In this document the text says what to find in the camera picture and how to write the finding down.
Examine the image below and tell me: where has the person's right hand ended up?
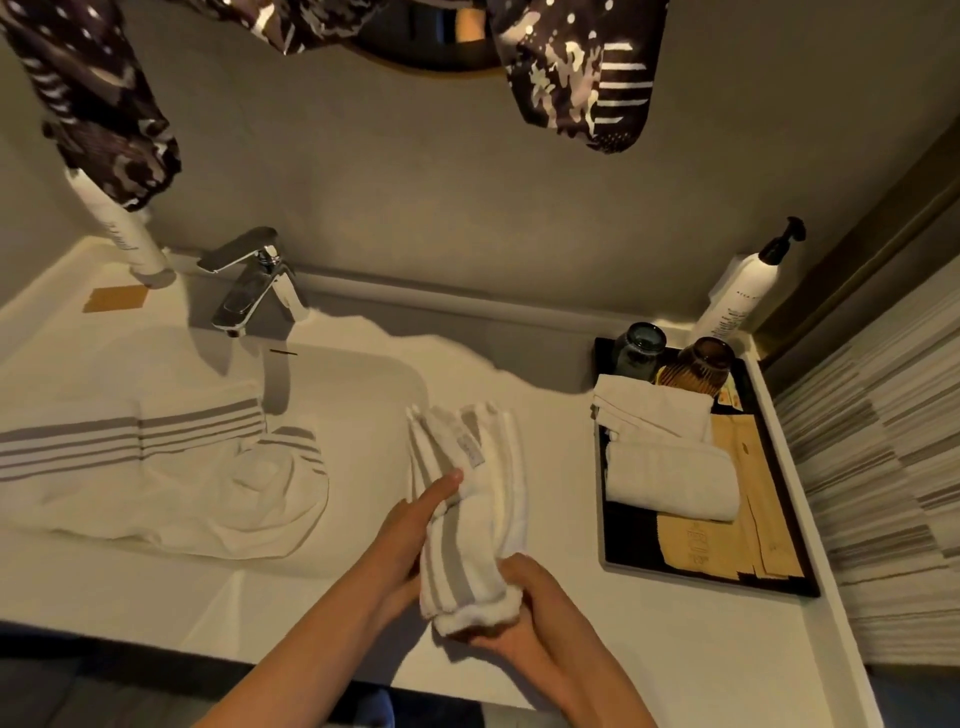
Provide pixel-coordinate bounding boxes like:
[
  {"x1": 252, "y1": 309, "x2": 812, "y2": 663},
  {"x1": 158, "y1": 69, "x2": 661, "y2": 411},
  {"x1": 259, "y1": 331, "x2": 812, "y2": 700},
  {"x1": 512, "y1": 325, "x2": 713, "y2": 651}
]
[{"x1": 466, "y1": 553, "x2": 605, "y2": 703}]

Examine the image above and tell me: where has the person's left hand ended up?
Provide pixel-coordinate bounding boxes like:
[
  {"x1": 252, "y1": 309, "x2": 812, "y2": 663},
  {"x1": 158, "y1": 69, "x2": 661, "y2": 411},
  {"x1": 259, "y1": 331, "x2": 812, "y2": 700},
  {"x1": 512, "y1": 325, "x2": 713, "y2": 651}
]
[{"x1": 363, "y1": 469, "x2": 465, "y2": 628}]

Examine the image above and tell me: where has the striped white hand towel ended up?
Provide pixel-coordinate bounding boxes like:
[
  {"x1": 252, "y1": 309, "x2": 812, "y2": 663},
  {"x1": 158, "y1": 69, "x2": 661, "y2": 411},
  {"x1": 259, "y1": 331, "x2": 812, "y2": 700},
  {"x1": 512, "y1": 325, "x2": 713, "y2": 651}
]
[{"x1": 406, "y1": 402, "x2": 529, "y2": 639}]

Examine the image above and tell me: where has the black tray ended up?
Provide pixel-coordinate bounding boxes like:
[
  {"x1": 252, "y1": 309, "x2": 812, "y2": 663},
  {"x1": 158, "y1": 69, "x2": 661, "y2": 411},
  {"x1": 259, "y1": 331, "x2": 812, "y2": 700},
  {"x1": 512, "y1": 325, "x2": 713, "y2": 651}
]
[{"x1": 592, "y1": 336, "x2": 822, "y2": 599}]

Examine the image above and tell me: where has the small plain white towel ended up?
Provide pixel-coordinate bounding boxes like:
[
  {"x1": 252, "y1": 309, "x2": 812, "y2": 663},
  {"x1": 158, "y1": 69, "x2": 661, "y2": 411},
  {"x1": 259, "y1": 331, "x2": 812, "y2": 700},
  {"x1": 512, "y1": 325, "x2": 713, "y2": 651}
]
[{"x1": 603, "y1": 440, "x2": 742, "y2": 524}]

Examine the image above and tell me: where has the large striped white towel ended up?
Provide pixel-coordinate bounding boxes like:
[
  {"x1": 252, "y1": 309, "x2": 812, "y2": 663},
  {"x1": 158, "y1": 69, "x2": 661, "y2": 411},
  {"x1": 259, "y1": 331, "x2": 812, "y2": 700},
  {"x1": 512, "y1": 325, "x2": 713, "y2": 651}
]
[{"x1": 0, "y1": 382, "x2": 331, "y2": 561}]

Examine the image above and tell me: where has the small striped white towel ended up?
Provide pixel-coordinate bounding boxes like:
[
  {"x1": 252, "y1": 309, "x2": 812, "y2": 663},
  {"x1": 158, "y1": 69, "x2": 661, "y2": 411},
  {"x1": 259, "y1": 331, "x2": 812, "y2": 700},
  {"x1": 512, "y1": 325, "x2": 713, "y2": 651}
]
[{"x1": 592, "y1": 374, "x2": 715, "y2": 445}]

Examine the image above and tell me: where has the person's left forearm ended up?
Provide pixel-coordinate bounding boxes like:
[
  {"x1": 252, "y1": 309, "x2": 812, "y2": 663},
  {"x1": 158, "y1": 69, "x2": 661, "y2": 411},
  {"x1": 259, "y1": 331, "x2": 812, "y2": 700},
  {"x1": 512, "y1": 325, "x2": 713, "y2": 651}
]
[{"x1": 194, "y1": 569, "x2": 406, "y2": 728}]

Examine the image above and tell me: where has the square kraft paper packet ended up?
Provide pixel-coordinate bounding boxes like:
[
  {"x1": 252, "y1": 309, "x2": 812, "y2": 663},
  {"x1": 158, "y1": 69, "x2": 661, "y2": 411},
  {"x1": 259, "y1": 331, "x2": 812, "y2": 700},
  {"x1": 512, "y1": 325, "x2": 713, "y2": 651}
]
[{"x1": 657, "y1": 513, "x2": 744, "y2": 580}]

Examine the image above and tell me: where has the long kraft paper packet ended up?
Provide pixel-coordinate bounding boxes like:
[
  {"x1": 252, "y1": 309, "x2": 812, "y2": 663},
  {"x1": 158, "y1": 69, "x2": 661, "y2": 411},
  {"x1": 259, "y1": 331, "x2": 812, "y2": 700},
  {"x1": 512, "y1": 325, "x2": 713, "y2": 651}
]
[
  {"x1": 738, "y1": 416, "x2": 805, "y2": 583},
  {"x1": 710, "y1": 413, "x2": 763, "y2": 579}
]

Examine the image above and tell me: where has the blue glass cup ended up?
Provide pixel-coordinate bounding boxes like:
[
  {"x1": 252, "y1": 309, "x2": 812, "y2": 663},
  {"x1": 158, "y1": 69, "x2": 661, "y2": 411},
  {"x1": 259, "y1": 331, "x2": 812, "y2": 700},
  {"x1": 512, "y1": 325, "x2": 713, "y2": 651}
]
[{"x1": 612, "y1": 322, "x2": 668, "y2": 382}]

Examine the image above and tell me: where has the chrome faucet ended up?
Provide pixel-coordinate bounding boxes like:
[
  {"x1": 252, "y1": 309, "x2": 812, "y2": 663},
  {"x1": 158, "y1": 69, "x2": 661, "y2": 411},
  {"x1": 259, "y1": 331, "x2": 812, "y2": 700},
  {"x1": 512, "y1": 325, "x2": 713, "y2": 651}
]
[{"x1": 196, "y1": 227, "x2": 311, "y2": 339}]

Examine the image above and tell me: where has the amber ribbed glass cup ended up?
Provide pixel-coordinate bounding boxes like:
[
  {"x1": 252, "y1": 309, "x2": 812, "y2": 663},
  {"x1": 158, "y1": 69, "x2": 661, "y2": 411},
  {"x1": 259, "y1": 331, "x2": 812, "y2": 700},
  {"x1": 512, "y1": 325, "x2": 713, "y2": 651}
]
[{"x1": 657, "y1": 336, "x2": 736, "y2": 399}]

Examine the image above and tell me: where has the small tan soap packet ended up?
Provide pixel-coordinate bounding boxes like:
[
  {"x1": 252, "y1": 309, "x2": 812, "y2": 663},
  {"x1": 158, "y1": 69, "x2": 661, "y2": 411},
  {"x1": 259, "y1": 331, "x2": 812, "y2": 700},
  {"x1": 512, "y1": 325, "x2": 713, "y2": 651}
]
[{"x1": 82, "y1": 284, "x2": 150, "y2": 314}]

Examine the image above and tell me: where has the white pump bottle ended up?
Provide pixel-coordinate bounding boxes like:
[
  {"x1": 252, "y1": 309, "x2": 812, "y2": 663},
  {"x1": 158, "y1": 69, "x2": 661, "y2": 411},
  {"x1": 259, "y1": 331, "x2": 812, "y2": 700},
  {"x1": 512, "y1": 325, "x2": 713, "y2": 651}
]
[
  {"x1": 689, "y1": 217, "x2": 808, "y2": 348},
  {"x1": 65, "y1": 167, "x2": 178, "y2": 291}
]

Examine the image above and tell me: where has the dark patterned hanging garment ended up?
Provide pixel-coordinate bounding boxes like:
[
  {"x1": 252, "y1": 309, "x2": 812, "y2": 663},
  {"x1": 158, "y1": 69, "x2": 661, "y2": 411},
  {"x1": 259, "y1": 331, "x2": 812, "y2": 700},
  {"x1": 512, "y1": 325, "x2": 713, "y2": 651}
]
[{"x1": 0, "y1": 0, "x2": 671, "y2": 213}]

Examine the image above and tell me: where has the round dark wall mirror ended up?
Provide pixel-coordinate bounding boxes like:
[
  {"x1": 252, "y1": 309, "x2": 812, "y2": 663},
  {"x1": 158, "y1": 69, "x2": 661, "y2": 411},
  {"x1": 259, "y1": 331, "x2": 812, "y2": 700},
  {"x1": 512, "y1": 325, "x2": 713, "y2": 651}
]
[{"x1": 348, "y1": 0, "x2": 505, "y2": 75}]

